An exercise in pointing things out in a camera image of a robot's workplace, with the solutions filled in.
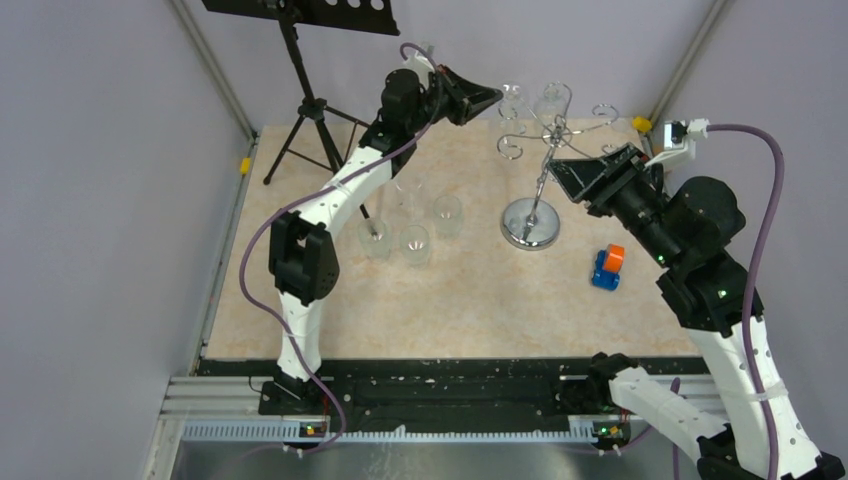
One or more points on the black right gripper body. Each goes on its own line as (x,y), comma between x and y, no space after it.
(631,200)

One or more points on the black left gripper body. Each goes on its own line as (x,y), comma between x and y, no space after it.
(445,100)

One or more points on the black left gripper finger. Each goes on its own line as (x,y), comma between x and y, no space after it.
(467,111)
(460,90)

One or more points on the ribbed clear wine glass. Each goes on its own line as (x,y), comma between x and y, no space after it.
(375,239)

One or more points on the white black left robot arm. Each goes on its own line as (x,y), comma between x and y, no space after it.
(302,254)

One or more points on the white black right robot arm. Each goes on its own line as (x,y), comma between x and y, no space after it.
(760,435)

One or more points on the chrome wine glass rack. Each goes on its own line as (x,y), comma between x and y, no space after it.
(531,223)

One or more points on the left rear wine glass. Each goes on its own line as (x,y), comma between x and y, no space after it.
(552,100)

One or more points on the blue orange toy truck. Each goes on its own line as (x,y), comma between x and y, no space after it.
(607,267)

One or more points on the yellow corner clamp right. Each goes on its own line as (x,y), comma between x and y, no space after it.
(642,124)

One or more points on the black music stand tripod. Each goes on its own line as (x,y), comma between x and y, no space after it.
(375,17)

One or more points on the yellow clamp left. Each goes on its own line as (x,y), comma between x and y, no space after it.
(245,166)

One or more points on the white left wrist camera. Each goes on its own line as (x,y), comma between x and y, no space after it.
(416,58)

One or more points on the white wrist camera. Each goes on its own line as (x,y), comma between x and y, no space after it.
(416,58)
(679,146)

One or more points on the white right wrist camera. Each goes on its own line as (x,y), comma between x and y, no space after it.
(679,146)

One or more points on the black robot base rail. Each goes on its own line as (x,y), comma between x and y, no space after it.
(453,397)

